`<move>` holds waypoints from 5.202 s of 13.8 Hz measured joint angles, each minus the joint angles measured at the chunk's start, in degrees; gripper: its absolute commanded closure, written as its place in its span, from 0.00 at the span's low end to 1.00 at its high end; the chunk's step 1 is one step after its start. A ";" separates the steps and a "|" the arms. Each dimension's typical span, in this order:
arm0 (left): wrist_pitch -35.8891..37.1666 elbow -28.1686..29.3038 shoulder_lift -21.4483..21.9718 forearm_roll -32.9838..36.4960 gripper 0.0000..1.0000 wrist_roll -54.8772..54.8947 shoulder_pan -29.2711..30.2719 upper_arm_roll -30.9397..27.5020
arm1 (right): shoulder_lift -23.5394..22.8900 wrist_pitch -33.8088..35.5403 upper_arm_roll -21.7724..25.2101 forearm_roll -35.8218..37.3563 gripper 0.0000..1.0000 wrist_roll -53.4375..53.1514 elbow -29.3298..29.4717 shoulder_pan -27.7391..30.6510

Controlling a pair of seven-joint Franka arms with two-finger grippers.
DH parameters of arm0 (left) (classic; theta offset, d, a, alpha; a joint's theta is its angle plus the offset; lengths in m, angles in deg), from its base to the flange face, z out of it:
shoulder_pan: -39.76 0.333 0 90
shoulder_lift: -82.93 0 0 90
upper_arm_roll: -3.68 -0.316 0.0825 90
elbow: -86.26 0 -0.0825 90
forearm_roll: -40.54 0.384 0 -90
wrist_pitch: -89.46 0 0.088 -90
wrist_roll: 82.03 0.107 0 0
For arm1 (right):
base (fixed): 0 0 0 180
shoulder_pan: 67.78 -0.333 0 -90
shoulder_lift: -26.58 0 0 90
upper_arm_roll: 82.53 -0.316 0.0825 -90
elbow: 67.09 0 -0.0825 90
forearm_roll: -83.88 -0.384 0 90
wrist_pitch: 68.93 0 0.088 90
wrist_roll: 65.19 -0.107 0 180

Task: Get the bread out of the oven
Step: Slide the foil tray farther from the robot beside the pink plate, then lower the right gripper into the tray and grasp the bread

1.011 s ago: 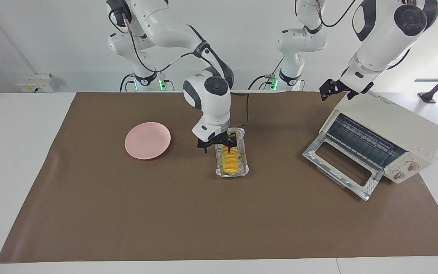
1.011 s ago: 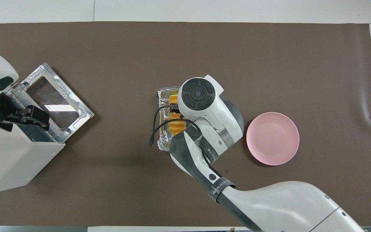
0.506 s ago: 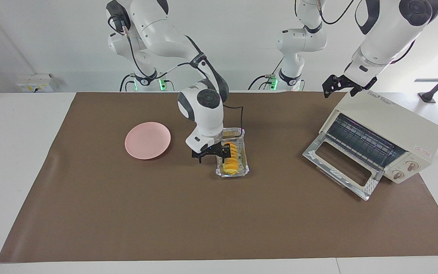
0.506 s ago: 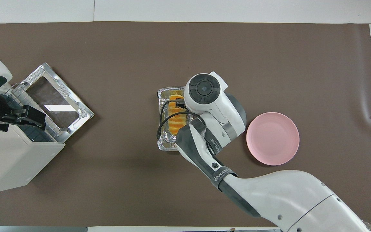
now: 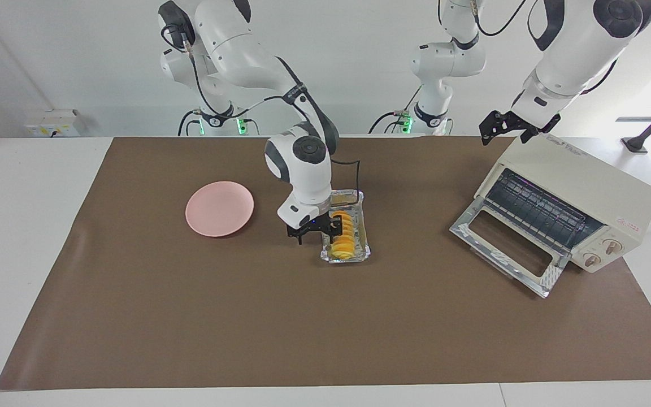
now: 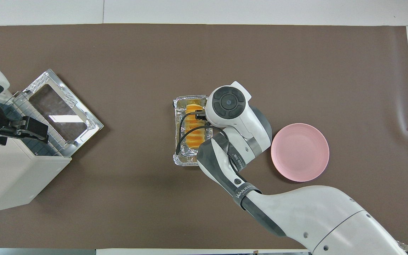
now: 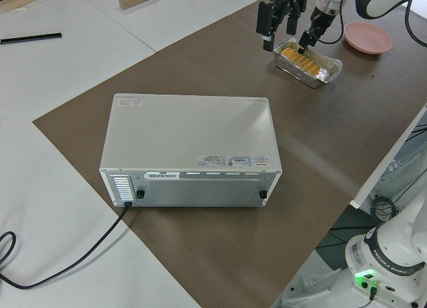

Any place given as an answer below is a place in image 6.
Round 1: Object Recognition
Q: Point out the golden ridged bread loaf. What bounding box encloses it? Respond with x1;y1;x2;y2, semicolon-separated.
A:
185;104;206;149

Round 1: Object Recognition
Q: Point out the aluminium foil tray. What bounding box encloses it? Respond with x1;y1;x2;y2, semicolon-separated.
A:
173;95;214;167

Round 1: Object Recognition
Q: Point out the cream toaster oven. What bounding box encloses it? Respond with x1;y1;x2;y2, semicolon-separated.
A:
0;90;72;215

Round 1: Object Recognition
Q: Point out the glass oven door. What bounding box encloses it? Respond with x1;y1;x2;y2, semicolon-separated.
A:
13;69;104;158

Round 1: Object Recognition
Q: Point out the brown table mat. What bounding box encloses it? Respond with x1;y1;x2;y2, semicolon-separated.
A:
0;24;408;250

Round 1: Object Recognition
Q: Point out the pink round plate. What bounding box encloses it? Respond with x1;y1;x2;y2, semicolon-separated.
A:
271;123;330;183

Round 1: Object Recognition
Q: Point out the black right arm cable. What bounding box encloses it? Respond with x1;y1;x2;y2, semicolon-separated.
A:
176;122;222;156

